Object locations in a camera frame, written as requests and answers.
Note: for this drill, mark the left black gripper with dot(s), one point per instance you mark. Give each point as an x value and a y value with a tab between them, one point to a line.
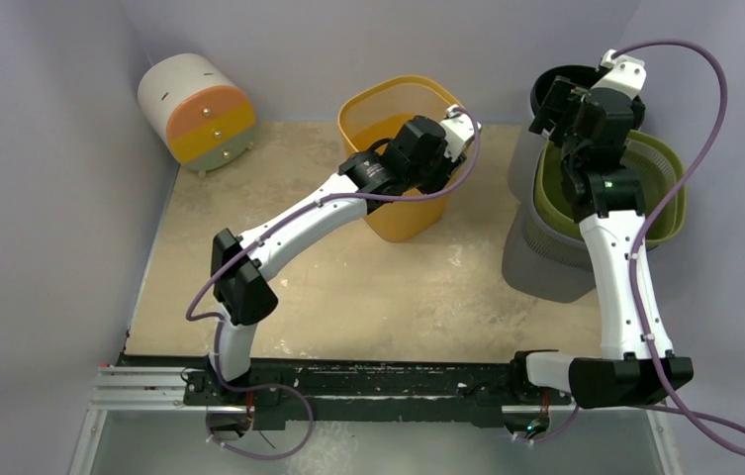
446	168

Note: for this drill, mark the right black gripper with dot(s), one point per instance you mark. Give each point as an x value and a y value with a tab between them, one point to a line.
556	98

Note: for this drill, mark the orange plastic mesh basket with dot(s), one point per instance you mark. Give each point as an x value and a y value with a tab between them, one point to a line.
378	113

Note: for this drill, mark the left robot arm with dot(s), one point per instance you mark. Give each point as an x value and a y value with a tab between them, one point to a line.
244	265

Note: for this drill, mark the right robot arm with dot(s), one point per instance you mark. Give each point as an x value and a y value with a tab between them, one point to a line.
638	365

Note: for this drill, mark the green slotted plastic basket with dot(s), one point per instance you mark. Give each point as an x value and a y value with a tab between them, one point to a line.
658	167

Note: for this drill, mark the grey plastic basket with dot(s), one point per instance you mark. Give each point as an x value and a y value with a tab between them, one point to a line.
538	260

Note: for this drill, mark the white cylindrical drawer cabinet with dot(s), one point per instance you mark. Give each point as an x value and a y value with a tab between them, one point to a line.
202	117

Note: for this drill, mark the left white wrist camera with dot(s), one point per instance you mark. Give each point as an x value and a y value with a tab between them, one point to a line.
460	131

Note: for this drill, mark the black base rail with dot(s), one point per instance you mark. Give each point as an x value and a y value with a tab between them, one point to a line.
281	390

